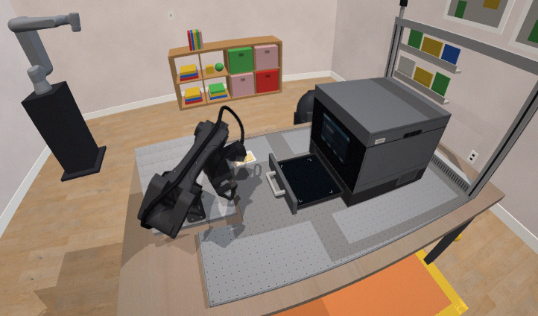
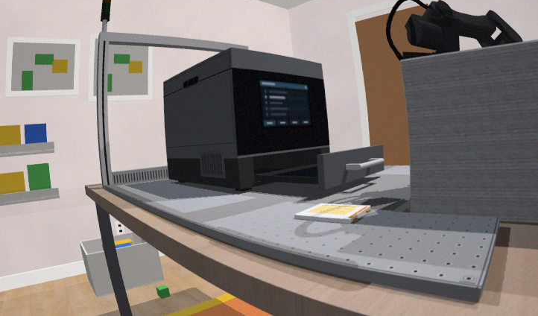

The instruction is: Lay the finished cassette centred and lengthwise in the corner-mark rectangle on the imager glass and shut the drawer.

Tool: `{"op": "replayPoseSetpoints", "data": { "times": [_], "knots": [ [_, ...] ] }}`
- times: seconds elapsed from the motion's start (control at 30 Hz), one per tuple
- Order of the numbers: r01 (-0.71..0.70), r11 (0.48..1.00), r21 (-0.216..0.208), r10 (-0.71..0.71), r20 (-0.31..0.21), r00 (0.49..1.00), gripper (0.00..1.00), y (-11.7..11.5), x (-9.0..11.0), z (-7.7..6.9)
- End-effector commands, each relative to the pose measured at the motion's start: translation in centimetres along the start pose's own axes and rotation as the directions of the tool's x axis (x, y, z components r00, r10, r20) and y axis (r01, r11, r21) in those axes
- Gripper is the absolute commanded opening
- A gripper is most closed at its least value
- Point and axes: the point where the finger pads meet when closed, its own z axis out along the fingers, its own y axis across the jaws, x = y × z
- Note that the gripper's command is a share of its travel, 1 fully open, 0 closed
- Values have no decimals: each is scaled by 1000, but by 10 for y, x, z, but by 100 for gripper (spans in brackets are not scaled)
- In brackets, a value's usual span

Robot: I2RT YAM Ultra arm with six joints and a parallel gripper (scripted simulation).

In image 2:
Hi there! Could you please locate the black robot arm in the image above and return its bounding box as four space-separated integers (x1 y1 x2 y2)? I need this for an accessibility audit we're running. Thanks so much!
402 0 523 60

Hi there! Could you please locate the dark grey gel imager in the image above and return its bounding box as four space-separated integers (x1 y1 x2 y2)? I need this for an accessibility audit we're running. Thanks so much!
163 48 384 192

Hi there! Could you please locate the green stack light segment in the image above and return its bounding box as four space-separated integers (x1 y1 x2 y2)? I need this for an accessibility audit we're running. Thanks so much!
101 3 111 13

